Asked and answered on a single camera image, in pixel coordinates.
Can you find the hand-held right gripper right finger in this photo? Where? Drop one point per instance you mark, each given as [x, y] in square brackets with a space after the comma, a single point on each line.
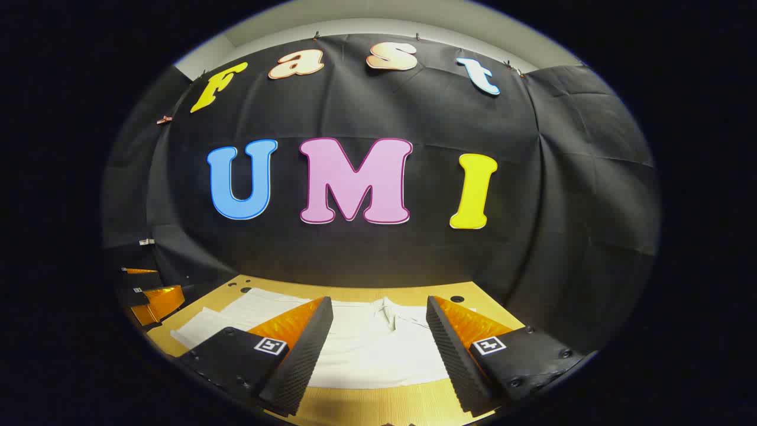
[455, 361]

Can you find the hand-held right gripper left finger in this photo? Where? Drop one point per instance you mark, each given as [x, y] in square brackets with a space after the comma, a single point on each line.
[307, 355]

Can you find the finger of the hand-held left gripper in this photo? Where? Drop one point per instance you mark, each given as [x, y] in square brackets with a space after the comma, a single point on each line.
[142, 279]
[162, 302]

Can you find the white jeans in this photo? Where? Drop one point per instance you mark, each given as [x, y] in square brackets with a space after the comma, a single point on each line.
[378, 349]

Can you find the black backdrop cloth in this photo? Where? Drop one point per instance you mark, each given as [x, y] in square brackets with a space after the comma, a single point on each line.
[414, 106]

